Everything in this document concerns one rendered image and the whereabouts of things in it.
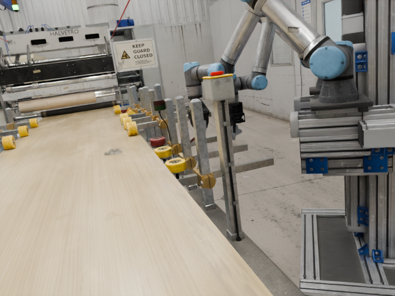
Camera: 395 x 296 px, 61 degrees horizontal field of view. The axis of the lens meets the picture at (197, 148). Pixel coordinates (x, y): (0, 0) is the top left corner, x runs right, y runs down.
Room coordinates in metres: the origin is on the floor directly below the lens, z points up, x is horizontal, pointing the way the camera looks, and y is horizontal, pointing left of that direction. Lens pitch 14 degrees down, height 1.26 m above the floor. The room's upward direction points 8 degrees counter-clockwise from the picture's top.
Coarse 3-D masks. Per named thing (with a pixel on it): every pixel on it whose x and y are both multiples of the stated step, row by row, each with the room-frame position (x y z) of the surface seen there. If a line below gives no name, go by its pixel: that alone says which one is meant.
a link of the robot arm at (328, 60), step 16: (240, 0) 1.39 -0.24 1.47; (256, 0) 1.36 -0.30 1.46; (272, 0) 1.34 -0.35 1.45; (272, 16) 1.34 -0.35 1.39; (288, 16) 1.31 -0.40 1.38; (288, 32) 1.31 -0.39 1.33; (304, 32) 1.28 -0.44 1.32; (304, 48) 1.28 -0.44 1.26; (320, 48) 1.22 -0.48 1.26; (336, 48) 1.20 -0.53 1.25; (320, 64) 1.22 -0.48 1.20; (336, 64) 1.19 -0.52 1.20
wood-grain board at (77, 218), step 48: (48, 144) 2.02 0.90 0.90; (96, 144) 1.82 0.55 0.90; (144, 144) 1.65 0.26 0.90; (0, 192) 1.18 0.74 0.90; (48, 192) 1.10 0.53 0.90; (96, 192) 1.03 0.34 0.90; (144, 192) 0.97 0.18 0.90; (0, 240) 0.77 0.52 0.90; (48, 240) 0.74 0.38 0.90; (96, 240) 0.70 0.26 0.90; (144, 240) 0.67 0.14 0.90; (192, 240) 0.65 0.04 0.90; (0, 288) 0.56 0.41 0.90; (48, 288) 0.54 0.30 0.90; (96, 288) 0.52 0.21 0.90; (144, 288) 0.50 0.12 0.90; (192, 288) 0.49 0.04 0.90; (240, 288) 0.47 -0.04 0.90
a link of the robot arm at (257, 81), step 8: (264, 16) 1.75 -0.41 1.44; (264, 24) 1.75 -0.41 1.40; (272, 24) 1.74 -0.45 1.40; (264, 32) 1.74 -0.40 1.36; (272, 32) 1.74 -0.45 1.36; (264, 40) 1.74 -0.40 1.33; (272, 40) 1.75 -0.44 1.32; (256, 48) 1.77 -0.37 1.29; (264, 48) 1.73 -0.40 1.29; (256, 56) 1.75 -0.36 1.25; (264, 56) 1.73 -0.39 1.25; (256, 64) 1.74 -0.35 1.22; (264, 64) 1.73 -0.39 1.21; (256, 72) 1.73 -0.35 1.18; (264, 72) 1.73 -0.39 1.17; (248, 80) 1.78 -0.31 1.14; (256, 80) 1.70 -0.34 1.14; (264, 80) 1.70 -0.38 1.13; (256, 88) 1.70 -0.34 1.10; (264, 88) 1.71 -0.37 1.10
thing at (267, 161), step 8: (256, 160) 1.34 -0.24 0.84; (264, 160) 1.33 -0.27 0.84; (272, 160) 1.34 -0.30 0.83; (240, 168) 1.31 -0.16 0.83; (248, 168) 1.31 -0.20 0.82; (256, 168) 1.32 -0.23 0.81; (184, 176) 1.26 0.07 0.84; (192, 176) 1.25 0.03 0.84; (216, 176) 1.28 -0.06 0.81; (184, 184) 1.24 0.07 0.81
